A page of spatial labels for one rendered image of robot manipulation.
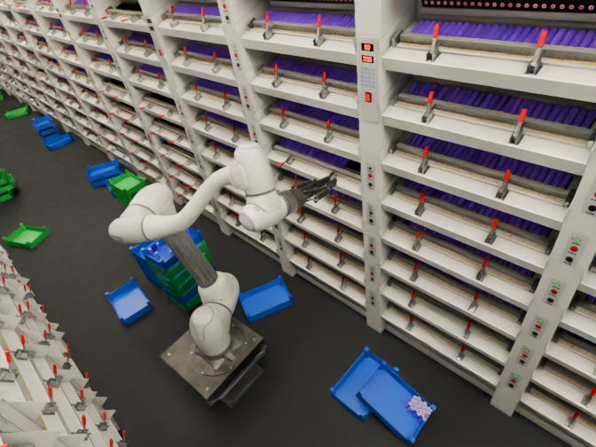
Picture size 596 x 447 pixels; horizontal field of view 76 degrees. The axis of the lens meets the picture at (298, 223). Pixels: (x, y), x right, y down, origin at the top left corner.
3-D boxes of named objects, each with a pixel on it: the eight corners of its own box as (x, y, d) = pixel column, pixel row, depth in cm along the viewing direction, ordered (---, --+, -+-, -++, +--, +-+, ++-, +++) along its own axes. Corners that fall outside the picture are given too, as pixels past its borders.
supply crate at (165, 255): (165, 270, 219) (160, 262, 214) (145, 258, 230) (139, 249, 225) (204, 239, 236) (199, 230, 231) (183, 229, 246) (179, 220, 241)
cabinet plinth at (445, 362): (513, 410, 175) (516, 404, 172) (225, 229, 305) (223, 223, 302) (528, 384, 183) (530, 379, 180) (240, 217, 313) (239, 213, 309)
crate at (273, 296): (248, 324, 232) (246, 316, 227) (239, 300, 247) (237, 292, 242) (294, 304, 239) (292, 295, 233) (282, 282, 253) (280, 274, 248)
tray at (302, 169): (364, 201, 164) (359, 188, 157) (269, 162, 200) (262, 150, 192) (389, 168, 169) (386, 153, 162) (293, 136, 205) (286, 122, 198)
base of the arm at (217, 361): (221, 377, 177) (217, 371, 174) (193, 352, 190) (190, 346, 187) (249, 348, 187) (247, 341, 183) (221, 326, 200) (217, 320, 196)
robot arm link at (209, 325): (194, 356, 182) (177, 329, 168) (207, 323, 196) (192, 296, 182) (225, 357, 178) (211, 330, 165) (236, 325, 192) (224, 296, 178)
